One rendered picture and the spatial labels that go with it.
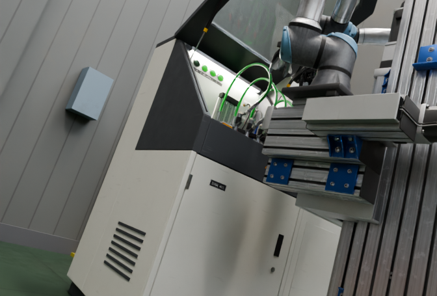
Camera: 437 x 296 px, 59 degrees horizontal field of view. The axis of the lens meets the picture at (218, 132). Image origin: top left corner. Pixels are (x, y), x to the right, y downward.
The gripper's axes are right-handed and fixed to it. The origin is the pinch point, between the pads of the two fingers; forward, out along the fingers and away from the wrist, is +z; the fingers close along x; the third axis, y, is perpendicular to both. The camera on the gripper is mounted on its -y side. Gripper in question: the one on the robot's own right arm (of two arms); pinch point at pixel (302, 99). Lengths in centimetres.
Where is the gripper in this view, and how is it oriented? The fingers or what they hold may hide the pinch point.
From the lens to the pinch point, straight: 190.5
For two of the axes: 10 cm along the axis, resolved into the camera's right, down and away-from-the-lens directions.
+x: 7.6, 3.9, 5.2
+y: 5.7, -0.4, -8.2
